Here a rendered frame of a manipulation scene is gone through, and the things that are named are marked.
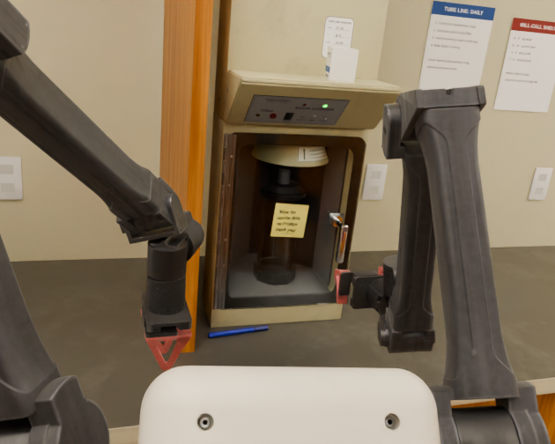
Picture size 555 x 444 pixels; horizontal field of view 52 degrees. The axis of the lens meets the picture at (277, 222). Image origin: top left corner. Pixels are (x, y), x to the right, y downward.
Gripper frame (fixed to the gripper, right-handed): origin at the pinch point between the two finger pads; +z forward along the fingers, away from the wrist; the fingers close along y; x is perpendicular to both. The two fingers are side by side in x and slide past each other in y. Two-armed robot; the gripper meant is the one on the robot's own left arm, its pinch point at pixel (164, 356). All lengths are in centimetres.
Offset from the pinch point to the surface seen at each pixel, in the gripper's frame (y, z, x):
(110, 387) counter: 14.9, 15.8, 7.8
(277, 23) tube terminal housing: 34, -50, -24
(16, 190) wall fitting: 76, -2, 29
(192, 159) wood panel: 24.5, -25.3, -7.4
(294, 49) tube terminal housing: 33, -45, -28
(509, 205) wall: 75, 3, -126
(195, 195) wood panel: 24.4, -18.5, -8.2
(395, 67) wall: 76, -40, -74
